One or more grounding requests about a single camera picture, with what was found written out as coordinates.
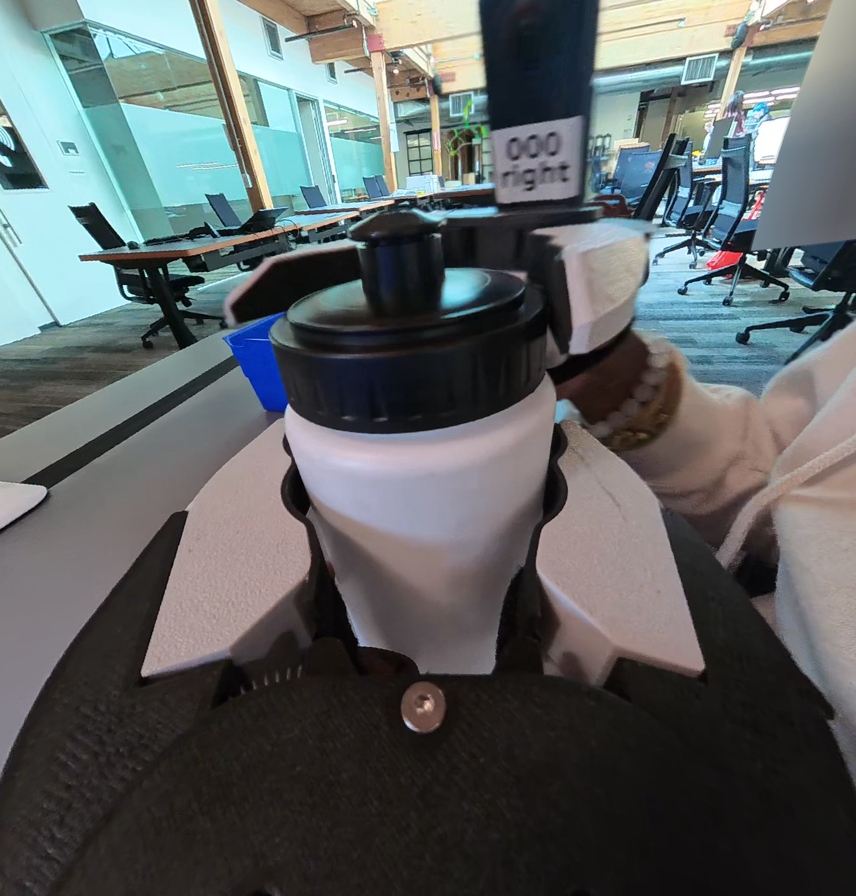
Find person's left hand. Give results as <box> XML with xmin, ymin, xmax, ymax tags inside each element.
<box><xmin>358</xmin><ymin>647</ymin><xmax>416</xmax><ymax>676</ymax></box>

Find white plastic bottle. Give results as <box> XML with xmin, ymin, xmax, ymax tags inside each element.
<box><xmin>284</xmin><ymin>381</ymin><xmax>558</xmax><ymax>676</ymax></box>

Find wooden top office desk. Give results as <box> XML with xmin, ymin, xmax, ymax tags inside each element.
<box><xmin>293</xmin><ymin>199</ymin><xmax>395</xmax><ymax>242</ymax></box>
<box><xmin>79</xmin><ymin>223</ymin><xmax>297</xmax><ymax>351</ymax></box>

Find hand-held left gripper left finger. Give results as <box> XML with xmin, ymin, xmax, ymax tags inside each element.
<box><xmin>141</xmin><ymin>422</ymin><xmax>322</xmax><ymax>679</ymax></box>

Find blue plastic bin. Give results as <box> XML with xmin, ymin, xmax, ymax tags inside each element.
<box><xmin>223</xmin><ymin>313</ymin><xmax>290</xmax><ymax>414</ymax></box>

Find black office chair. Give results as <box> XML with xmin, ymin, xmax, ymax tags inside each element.
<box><xmin>69</xmin><ymin>203</ymin><xmax>226</xmax><ymax>349</ymax></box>
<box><xmin>653</xmin><ymin>157</ymin><xmax>723</xmax><ymax>268</ymax></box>
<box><xmin>634</xmin><ymin>133</ymin><xmax>691</xmax><ymax>225</ymax></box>
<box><xmin>205</xmin><ymin>192</ymin><xmax>275</xmax><ymax>270</ymax></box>
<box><xmin>678</xmin><ymin>133</ymin><xmax>793</xmax><ymax>307</ymax></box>

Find black laptop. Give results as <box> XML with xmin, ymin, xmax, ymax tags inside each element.
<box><xmin>218</xmin><ymin>206</ymin><xmax>290</xmax><ymax>237</ymax></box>

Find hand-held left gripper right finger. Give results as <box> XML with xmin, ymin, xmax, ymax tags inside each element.
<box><xmin>535</xmin><ymin>419</ymin><xmax>706</xmax><ymax>687</ymax></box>

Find black computer monitor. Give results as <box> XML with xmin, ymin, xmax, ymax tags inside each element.
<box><xmin>613</xmin><ymin>147</ymin><xmax>663</xmax><ymax>205</ymax></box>

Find gold bracelet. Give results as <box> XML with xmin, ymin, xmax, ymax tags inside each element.
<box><xmin>606</xmin><ymin>357</ymin><xmax>684</xmax><ymax>452</ymax></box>

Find black ribbed bottle lid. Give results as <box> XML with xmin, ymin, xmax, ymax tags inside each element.
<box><xmin>269</xmin><ymin>209</ymin><xmax>549</xmax><ymax>434</ymax></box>

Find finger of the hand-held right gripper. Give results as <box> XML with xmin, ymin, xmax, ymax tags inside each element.
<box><xmin>526</xmin><ymin>220</ymin><xmax>656</xmax><ymax>370</ymax></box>
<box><xmin>223</xmin><ymin>240</ymin><xmax>364</xmax><ymax>328</ymax></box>

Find person's right hand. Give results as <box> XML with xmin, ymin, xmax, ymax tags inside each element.
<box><xmin>554</xmin><ymin>329</ymin><xmax>656</xmax><ymax>424</ymax></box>

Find person's right forearm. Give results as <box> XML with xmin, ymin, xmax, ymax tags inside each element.
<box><xmin>620</xmin><ymin>378</ymin><xmax>786</xmax><ymax>541</ymax></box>

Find white door with window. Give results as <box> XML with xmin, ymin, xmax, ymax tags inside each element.
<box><xmin>0</xmin><ymin>21</ymin><xmax>61</xmax><ymax>354</ymax></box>

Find instruction sign on white stand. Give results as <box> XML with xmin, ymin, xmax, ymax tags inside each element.
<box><xmin>0</xmin><ymin>479</ymin><xmax>49</xmax><ymax>546</ymax></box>

